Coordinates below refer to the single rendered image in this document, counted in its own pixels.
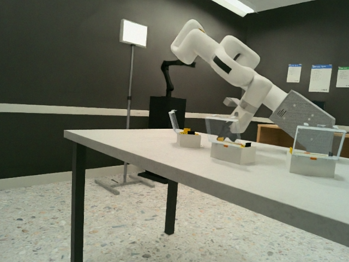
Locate yellow perforated tip rack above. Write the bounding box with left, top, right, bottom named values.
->
left=181, top=128, right=198, bottom=135

